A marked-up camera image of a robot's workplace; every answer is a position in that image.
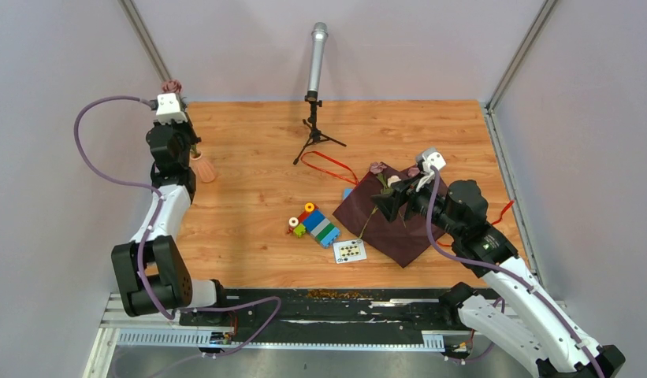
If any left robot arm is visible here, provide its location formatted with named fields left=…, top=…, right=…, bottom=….
left=111, top=120, right=231, bottom=325

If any black tripod stand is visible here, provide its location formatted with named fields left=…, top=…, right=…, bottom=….
left=292, top=96, right=347, bottom=165

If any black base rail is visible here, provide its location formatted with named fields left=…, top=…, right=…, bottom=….
left=174, top=288, right=471, bottom=347

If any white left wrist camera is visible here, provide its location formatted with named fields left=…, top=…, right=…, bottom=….
left=155, top=93, right=188, bottom=125

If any dark pink artificial flower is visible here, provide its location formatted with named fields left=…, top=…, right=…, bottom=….
left=407, top=165, right=421, bottom=178

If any purple artificial flower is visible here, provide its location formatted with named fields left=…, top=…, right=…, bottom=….
left=369, top=161, right=388, bottom=176

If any white slotted cable duct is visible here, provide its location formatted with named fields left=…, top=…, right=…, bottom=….
left=117, top=328, right=445, bottom=352

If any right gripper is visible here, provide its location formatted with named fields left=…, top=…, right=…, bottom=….
left=370, top=172, right=461, bottom=239

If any pink ribbed vase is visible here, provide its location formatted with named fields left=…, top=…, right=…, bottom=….
left=190, top=152, right=217, bottom=183

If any red ribbon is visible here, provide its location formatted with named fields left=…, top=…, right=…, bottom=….
left=299, top=150, right=515, bottom=248

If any nine of spades card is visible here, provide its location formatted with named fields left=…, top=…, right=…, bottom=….
left=333, top=239, right=367, bottom=264

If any green toy block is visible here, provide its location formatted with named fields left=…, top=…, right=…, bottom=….
left=292, top=224, right=307, bottom=238

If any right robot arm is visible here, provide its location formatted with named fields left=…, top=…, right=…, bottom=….
left=371, top=177, right=626, bottom=377

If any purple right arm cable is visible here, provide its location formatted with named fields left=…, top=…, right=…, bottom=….
left=425, top=166, right=608, bottom=378

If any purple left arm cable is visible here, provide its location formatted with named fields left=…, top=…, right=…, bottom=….
left=73, top=95, right=282, bottom=361

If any mauve artificial rose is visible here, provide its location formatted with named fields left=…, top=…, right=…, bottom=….
left=161, top=80, right=183, bottom=94

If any multicolour toy brick car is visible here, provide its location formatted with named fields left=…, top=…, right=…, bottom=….
left=287, top=202, right=341, bottom=248

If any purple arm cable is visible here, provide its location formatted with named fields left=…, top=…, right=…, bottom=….
left=73, top=95, right=282, bottom=361
left=425, top=166, right=608, bottom=378

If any white artificial rose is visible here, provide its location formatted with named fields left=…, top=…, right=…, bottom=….
left=377, top=173, right=401, bottom=195

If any silver microphone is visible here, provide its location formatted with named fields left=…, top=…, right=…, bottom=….
left=305, top=22, right=329, bottom=102

